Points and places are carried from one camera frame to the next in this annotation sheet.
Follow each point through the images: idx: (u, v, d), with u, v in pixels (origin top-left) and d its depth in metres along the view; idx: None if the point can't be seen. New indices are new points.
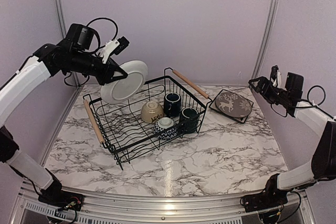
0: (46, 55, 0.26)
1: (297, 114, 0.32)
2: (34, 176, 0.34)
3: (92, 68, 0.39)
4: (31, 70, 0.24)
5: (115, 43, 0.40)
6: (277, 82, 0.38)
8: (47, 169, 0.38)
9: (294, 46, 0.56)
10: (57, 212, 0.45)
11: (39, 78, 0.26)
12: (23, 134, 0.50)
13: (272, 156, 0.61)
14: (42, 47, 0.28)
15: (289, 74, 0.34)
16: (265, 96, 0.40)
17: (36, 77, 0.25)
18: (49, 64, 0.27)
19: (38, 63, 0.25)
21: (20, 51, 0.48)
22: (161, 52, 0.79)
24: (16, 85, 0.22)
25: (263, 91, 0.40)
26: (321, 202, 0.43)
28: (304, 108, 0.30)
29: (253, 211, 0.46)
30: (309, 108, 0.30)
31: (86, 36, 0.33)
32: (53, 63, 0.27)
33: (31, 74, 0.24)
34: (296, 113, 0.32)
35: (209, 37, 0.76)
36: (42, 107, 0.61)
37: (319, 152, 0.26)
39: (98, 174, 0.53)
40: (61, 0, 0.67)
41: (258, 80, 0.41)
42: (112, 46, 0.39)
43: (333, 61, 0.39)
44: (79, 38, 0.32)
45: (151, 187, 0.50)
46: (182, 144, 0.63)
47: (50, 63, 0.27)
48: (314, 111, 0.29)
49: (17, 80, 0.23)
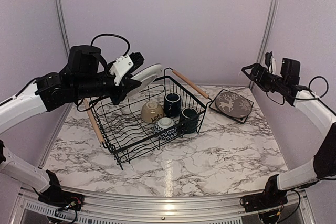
0: (44, 91, 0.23)
1: (298, 105, 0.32)
2: (34, 176, 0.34)
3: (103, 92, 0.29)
4: (25, 100, 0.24)
5: (128, 62, 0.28)
6: (272, 68, 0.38)
8: (44, 175, 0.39)
9: (295, 46, 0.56)
10: (57, 212, 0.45)
11: (34, 109, 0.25)
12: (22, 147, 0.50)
13: (272, 156, 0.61)
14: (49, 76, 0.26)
15: (284, 60, 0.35)
16: (259, 84, 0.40)
17: (30, 108, 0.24)
18: (46, 99, 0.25)
19: (35, 96, 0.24)
21: (20, 51, 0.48)
22: (161, 52, 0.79)
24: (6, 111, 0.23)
25: (258, 79, 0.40)
26: (321, 202, 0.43)
28: (306, 100, 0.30)
29: (253, 211, 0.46)
30: (311, 101, 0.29)
31: (87, 62, 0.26)
32: (51, 98, 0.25)
33: (25, 104, 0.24)
34: (297, 104, 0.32)
35: (209, 37, 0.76)
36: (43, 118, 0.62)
37: (321, 152, 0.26)
39: (98, 174, 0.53)
40: (61, 0, 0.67)
41: (251, 67, 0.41)
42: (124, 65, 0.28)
43: (333, 61, 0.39)
44: (79, 64, 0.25)
45: (151, 187, 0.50)
46: (182, 144, 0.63)
47: (48, 98, 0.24)
48: (316, 104, 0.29)
49: (10, 106, 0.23)
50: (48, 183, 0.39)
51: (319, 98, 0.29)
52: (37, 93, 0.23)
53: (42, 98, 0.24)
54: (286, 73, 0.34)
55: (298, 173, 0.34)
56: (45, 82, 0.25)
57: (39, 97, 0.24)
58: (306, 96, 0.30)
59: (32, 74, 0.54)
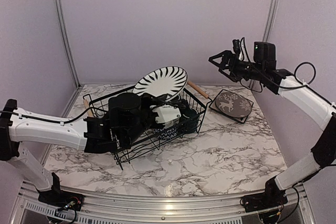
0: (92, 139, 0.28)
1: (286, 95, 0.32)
2: (35, 176, 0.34)
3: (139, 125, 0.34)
4: (71, 133, 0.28)
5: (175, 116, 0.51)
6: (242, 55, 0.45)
8: (48, 175, 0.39)
9: (294, 46, 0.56)
10: (57, 212, 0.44)
11: (71, 143, 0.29)
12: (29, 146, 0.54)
13: (272, 156, 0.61)
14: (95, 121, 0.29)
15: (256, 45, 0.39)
16: (232, 72, 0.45)
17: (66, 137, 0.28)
18: (88, 143, 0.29)
19: (82, 137, 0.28)
21: (20, 51, 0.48)
22: (161, 52, 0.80)
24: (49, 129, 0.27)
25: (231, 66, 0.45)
26: (321, 202, 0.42)
28: (295, 88, 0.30)
29: (253, 211, 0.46)
30: (301, 89, 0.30)
31: (122, 115, 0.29)
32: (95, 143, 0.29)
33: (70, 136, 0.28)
34: (285, 93, 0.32)
35: (209, 38, 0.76)
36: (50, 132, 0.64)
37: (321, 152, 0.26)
39: (98, 174, 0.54)
40: (61, 0, 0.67)
41: (223, 54, 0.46)
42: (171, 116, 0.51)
43: (333, 60, 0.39)
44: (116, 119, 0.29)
45: (151, 187, 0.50)
46: (182, 144, 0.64)
47: (90, 142, 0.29)
48: (305, 91, 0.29)
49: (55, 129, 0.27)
50: (50, 184, 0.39)
51: (306, 85, 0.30)
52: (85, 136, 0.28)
53: (86, 141, 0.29)
54: (263, 58, 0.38)
55: (298, 171, 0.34)
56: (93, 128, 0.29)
57: (85, 140, 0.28)
58: (292, 85, 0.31)
59: (32, 74, 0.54)
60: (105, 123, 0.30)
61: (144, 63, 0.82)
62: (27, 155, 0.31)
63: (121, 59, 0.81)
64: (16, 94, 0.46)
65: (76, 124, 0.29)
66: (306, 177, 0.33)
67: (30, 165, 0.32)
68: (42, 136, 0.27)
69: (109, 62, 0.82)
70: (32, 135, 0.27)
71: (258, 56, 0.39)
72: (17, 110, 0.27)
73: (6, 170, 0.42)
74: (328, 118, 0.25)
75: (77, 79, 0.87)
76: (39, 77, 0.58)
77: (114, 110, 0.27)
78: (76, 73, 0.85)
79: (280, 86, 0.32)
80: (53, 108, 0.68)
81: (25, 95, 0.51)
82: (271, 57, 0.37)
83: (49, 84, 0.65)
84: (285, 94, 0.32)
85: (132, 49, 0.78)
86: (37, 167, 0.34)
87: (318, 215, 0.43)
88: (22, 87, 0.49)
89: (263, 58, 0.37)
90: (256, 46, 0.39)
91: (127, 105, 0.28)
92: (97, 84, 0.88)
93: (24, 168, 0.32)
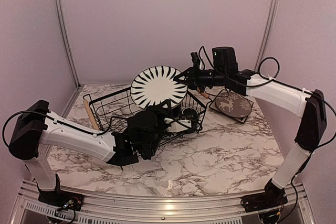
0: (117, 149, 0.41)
1: (261, 94, 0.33)
2: (41, 175, 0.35)
3: (157, 138, 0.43)
4: (104, 147, 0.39)
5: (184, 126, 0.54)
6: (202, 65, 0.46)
8: (52, 174, 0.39)
9: (295, 45, 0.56)
10: (57, 212, 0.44)
11: (96, 151, 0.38)
12: None
13: (272, 156, 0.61)
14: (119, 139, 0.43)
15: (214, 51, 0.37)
16: (198, 83, 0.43)
17: (97, 149, 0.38)
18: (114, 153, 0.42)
19: (110, 151, 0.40)
21: (20, 51, 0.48)
22: (160, 52, 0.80)
24: (89, 140, 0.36)
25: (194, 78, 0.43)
26: (320, 201, 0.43)
28: (264, 86, 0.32)
29: (253, 211, 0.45)
30: (268, 85, 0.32)
31: (139, 132, 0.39)
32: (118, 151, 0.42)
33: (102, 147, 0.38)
34: (259, 92, 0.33)
35: (209, 38, 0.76)
36: None
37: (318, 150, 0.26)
39: (98, 174, 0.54)
40: (61, 0, 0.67)
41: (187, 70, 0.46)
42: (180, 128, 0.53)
43: (332, 61, 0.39)
44: (136, 136, 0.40)
45: (151, 187, 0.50)
46: (182, 144, 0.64)
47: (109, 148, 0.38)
48: (274, 86, 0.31)
49: (94, 141, 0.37)
50: (53, 187, 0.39)
51: (272, 79, 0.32)
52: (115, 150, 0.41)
53: (112, 154, 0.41)
54: (227, 62, 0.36)
55: (292, 166, 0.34)
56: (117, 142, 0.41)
57: (113, 153, 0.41)
58: (259, 83, 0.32)
59: (31, 74, 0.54)
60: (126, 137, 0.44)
61: (144, 63, 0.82)
62: (40, 155, 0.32)
63: (121, 59, 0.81)
64: (16, 94, 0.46)
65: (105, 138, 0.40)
66: (300, 166, 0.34)
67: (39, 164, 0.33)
68: (76, 144, 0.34)
69: (110, 62, 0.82)
70: (68, 141, 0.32)
71: (218, 62, 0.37)
72: (50, 114, 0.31)
73: (6, 170, 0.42)
74: (303, 104, 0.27)
75: (77, 79, 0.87)
76: (39, 76, 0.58)
77: (134, 129, 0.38)
78: (75, 73, 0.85)
79: (246, 85, 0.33)
80: (53, 108, 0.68)
81: (25, 95, 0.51)
82: (232, 60, 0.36)
83: (49, 84, 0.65)
84: (253, 92, 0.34)
85: (132, 49, 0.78)
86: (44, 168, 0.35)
87: (317, 214, 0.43)
88: (21, 87, 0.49)
89: (225, 62, 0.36)
90: (216, 52, 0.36)
91: (141, 124, 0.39)
92: (97, 84, 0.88)
93: (34, 167, 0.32)
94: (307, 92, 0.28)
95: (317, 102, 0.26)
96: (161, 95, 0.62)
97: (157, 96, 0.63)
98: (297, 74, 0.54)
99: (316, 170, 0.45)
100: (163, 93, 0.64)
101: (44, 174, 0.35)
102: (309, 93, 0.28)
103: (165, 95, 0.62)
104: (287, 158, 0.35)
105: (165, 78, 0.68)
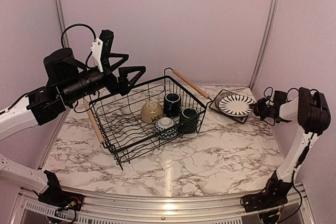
0: (48, 116, 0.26)
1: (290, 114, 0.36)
2: (28, 179, 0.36)
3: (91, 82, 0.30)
4: (14, 115, 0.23)
5: (97, 45, 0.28)
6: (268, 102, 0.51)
8: (41, 176, 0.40)
9: (296, 45, 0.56)
10: (57, 212, 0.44)
11: (25, 122, 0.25)
12: (18, 147, 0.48)
13: (272, 156, 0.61)
14: (38, 92, 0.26)
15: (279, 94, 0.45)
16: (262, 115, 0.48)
17: (16, 120, 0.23)
18: (37, 113, 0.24)
19: (25, 111, 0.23)
21: (20, 52, 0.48)
22: (160, 52, 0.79)
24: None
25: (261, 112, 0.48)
26: (321, 202, 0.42)
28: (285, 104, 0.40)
29: (253, 211, 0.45)
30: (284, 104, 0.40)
31: (62, 68, 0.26)
32: (43, 113, 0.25)
33: (16, 118, 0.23)
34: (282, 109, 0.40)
35: (209, 37, 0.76)
36: (30, 131, 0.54)
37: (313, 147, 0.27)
39: (98, 174, 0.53)
40: (61, 0, 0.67)
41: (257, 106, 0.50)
42: (97, 51, 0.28)
43: (331, 61, 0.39)
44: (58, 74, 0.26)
45: (151, 187, 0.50)
46: (182, 144, 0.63)
47: None
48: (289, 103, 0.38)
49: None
50: (40, 191, 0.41)
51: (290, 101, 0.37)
52: (28, 107, 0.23)
53: (33, 113, 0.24)
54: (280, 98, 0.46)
55: (292, 157, 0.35)
56: (38, 96, 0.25)
57: (29, 110, 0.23)
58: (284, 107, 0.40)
59: (31, 74, 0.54)
60: (50, 88, 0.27)
61: (144, 63, 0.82)
62: (8, 163, 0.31)
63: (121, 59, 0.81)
64: (16, 94, 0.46)
65: (17, 104, 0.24)
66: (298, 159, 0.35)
67: (14, 174, 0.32)
68: None
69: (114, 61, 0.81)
70: None
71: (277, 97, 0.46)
72: None
73: (8, 152, 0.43)
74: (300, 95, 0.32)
75: None
76: (39, 77, 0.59)
77: (49, 63, 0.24)
78: None
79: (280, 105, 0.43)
80: None
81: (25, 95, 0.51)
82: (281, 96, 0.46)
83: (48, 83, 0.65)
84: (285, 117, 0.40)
85: (132, 48, 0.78)
86: (21, 176, 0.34)
87: (318, 215, 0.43)
88: (21, 87, 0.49)
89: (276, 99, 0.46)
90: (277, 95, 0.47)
91: (61, 56, 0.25)
92: None
93: (9, 176, 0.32)
94: (305, 89, 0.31)
95: (306, 90, 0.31)
96: (233, 105, 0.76)
97: (238, 103, 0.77)
98: (298, 74, 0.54)
99: (316, 171, 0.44)
100: (236, 105, 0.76)
101: (27, 177, 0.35)
102: (308, 91, 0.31)
103: (234, 110, 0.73)
104: (291, 150, 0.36)
105: (242, 103, 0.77)
